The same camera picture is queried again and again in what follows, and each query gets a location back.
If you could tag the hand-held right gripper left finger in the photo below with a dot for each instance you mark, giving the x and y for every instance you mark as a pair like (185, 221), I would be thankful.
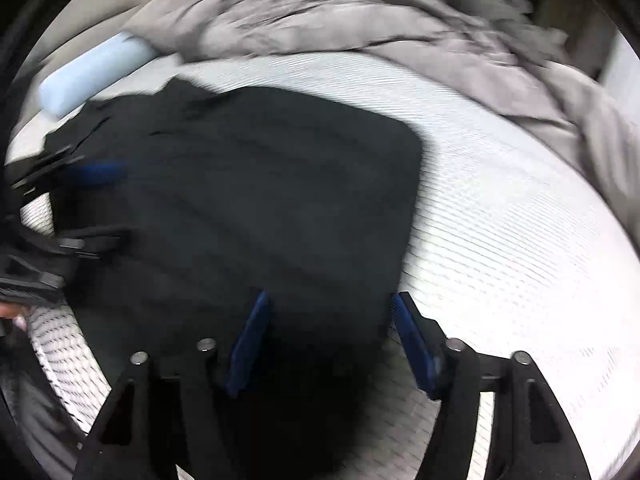
(250, 340)

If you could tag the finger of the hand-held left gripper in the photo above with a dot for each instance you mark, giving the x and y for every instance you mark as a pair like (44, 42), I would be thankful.
(95, 172)
(85, 245)

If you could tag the black pants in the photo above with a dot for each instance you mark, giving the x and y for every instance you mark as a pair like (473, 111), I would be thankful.
(260, 200)

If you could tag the beige padded headboard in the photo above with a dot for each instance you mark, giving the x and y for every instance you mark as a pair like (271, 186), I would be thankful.
(75, 42)

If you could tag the person's left hand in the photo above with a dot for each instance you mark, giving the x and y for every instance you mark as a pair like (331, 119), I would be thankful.
(10, 312)

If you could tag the grey duvet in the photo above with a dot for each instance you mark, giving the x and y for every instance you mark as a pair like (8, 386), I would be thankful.
(350, 25)

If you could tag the dark grey blanket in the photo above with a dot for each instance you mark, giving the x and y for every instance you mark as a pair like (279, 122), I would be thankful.
(505, 15)

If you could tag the light blue pillow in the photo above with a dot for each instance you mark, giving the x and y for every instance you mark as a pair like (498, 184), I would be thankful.
(95, 72)

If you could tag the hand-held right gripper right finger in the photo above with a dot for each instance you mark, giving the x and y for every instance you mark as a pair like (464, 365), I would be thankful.
(415, 345)

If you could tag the bed with white patterned sheet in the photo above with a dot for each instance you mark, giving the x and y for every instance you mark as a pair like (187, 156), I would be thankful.
(500, 210)

